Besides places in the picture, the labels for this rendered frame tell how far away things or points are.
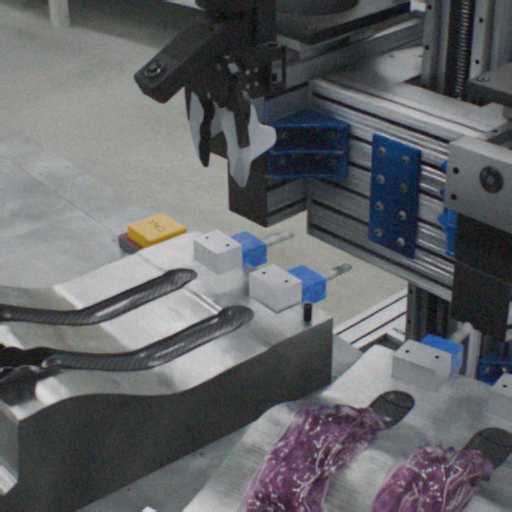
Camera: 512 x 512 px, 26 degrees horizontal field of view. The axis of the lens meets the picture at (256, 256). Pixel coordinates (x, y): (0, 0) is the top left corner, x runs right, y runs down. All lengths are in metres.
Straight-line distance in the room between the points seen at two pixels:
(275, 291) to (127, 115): 2.96
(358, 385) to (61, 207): 0.66
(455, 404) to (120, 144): 2.85
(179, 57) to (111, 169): 2.54
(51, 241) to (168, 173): 2.09
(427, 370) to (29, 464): 0.41
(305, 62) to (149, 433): 0.75
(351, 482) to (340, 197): 0.81
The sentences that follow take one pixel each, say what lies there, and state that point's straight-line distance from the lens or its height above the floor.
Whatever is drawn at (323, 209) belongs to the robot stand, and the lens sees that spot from 1.74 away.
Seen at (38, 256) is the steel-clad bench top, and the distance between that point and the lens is 1.53.
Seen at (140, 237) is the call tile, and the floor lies 0.83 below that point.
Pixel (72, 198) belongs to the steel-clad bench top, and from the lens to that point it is 1.68.
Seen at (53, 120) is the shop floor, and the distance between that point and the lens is 4.12.
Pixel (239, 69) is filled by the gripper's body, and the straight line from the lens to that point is 1.18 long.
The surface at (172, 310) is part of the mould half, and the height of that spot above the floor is 0.89.
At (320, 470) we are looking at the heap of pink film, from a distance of 0.97.
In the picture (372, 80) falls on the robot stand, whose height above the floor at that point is 0.95.
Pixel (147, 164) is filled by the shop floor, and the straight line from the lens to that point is 3.70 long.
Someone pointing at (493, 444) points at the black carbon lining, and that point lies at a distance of 1.10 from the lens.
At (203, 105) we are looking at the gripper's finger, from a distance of 1.23.
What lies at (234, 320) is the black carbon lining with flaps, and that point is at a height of 0.88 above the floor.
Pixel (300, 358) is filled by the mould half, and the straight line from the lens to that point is 1.19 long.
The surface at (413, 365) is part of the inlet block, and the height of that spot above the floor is 0.88.
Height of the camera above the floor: 1.53
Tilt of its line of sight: 29 degrees down
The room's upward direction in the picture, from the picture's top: 1 degrees counter-clockwise
